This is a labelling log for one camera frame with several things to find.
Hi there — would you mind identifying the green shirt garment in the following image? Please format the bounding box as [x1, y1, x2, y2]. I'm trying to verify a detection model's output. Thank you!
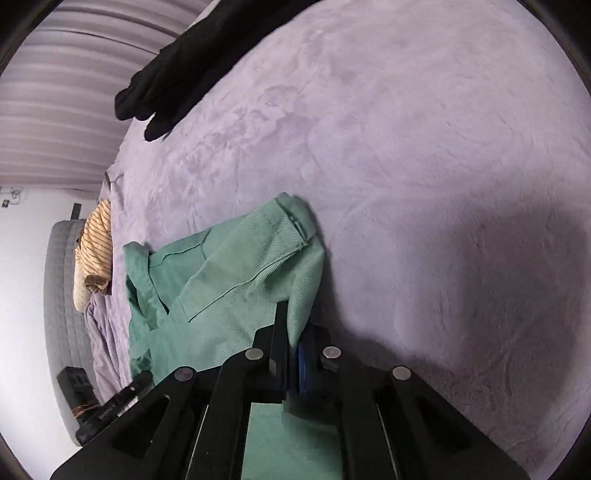
[122, 191, 346, 480]

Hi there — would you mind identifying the grey quilted headboard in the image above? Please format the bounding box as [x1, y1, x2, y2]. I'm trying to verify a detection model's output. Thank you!
[43, 220, 100, 443]

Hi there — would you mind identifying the yellow striped garment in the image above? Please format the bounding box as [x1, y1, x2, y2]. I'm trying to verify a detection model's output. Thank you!
[73, 199, 113, 313]

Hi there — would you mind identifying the lilac plush bed blanket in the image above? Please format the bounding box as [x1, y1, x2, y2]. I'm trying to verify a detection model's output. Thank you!
[108, 1, 590, 479]

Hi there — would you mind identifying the white pleated curtain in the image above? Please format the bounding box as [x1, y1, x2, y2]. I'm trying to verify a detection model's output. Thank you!
[1, 1, 208, 192]

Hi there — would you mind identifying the black garment on bed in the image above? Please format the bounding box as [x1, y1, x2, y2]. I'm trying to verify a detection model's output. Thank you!
[114, 0, 314, 142]

